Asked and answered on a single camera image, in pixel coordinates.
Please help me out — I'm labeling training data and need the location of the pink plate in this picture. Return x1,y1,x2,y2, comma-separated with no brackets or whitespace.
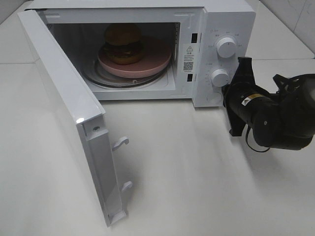
98,36,172,79

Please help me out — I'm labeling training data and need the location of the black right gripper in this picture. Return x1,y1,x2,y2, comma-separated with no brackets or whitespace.
221,57,273,137

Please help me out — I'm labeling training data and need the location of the white microwave door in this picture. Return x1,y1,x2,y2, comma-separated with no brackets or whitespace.
18,10,132,226

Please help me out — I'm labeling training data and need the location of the white microwave oven body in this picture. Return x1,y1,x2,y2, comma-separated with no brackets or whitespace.
25,0,255,107

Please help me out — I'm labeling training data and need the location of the burger with lettuce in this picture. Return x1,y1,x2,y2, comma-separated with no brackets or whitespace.
103,23,145,65

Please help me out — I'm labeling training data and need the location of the round door release button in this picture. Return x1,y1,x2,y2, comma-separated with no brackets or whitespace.
207,92,222,106

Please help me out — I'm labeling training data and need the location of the glass microwave turntable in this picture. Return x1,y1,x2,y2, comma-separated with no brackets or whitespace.
81,60,167,89

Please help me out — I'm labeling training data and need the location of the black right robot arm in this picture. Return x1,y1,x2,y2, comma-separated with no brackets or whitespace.
222,57,315,150

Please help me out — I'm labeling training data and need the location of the white dial knob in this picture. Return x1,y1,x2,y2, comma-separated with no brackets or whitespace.
216,36,237,59
211,69,230,87

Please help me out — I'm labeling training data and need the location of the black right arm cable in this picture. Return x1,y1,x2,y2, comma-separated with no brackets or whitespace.
245,73,308,152

